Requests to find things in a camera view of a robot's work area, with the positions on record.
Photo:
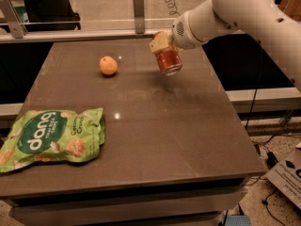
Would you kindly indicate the black power adapter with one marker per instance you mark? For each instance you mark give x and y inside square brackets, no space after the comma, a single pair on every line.
[271,160]

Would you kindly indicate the left metal rail bracket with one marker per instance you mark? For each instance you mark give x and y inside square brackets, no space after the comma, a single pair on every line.
[16,28]

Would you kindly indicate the black office chair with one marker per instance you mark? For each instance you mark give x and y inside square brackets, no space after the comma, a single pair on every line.
[51,15]

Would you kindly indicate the metal rail bracket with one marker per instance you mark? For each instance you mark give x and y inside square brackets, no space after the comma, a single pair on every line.
[16,28]
[139,16]

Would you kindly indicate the green dang chips bag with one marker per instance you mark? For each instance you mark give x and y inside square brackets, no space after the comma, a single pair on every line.
[53,136]

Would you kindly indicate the grey printed floor sign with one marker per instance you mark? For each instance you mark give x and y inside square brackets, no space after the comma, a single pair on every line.
[286,175]

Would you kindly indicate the red coke can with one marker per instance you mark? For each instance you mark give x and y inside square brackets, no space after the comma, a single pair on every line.
[168,60]

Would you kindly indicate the middle metal rail bracket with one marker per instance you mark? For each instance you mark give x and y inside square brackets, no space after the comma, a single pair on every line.
[139,16]

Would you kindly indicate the glass barrier panel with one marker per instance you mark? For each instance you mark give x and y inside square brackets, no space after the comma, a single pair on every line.
[99,15]

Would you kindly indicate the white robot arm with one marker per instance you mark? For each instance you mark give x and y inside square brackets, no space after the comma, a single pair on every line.
[277,33]

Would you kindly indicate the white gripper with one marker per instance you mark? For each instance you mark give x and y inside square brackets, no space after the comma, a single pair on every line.
[181,32]

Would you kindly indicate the orange fruit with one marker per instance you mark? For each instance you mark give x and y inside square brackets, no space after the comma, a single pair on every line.
[108,65]

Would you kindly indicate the blue floor box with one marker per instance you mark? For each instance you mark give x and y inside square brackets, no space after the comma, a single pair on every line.
[236,221]

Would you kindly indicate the grey table drawer cabinet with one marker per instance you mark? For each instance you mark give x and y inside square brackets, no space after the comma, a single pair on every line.
[195,204]

